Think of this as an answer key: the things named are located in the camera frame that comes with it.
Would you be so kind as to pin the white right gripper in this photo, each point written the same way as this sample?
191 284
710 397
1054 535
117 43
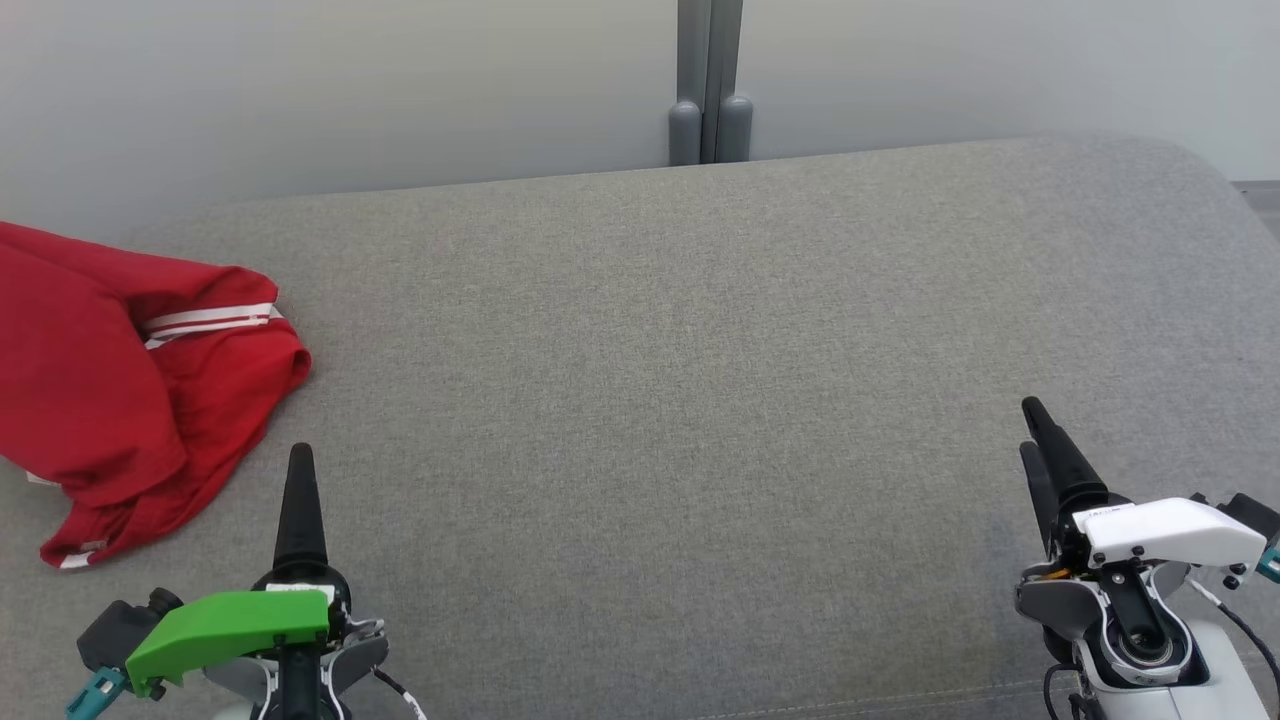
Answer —
1170 530

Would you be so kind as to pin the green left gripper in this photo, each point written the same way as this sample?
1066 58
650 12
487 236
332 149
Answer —
220 625

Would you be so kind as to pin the red white basketball shirt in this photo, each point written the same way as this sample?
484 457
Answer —
70 380

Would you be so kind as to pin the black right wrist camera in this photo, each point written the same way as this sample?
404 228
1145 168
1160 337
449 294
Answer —
1255 515

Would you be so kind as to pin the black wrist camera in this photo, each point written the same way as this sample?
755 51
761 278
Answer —
1255 515
115 635

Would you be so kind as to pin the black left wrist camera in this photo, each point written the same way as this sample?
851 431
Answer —
115 635

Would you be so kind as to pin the teal right camera connector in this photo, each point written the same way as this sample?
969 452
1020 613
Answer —
1272 565

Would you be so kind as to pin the teal camera connector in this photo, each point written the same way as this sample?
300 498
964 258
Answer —
95 695
1272 565

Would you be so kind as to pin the teal left camera connector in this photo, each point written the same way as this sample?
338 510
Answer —
95 695

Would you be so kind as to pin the grey metal partition post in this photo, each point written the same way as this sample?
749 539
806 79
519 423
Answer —
708 80

